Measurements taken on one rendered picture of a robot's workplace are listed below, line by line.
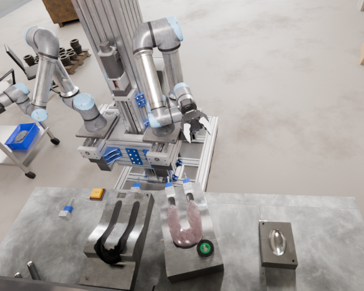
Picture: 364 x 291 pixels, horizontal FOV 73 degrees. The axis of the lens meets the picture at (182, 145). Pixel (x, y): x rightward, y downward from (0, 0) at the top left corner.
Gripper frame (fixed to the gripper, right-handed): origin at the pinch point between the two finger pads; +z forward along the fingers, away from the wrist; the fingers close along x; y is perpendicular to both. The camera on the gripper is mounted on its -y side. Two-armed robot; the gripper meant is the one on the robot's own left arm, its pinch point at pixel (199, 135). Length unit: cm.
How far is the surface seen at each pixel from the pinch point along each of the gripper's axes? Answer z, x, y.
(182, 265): 24, 27, 51
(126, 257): 13, 53, 48
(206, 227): 8, 12, 57
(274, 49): -294, -173, 171
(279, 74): -223, -146, 168
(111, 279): 19, 62, 52
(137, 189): -29, 46, 55
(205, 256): 24, 16, 49
